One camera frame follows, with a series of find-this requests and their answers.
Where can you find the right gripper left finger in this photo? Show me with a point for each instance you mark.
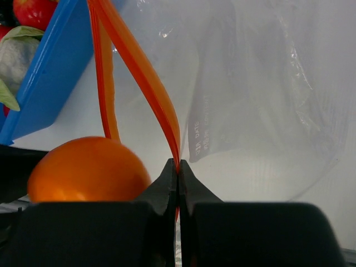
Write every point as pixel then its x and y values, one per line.
pixel 161 194

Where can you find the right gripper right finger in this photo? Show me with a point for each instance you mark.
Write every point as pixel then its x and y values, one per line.
pixel 194 196

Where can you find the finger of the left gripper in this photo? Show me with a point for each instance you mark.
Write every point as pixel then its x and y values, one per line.
pixel 16 166

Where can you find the toy orange persimmon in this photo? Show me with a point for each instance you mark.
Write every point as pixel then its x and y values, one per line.
pixel 88 169

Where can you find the clear orange-zip bag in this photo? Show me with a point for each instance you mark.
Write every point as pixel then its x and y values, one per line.
pixel 258 96

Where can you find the toy lettuce cabbage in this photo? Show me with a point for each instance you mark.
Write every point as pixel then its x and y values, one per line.
pixel 18 47

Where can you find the blue plastic bin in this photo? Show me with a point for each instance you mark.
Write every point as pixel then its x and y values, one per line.
pixel 63 54

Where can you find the small red toy tomato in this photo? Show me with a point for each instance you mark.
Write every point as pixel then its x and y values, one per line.
pixel 4 30

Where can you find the red toy apple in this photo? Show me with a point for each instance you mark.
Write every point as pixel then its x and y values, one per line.
pixel 34 13

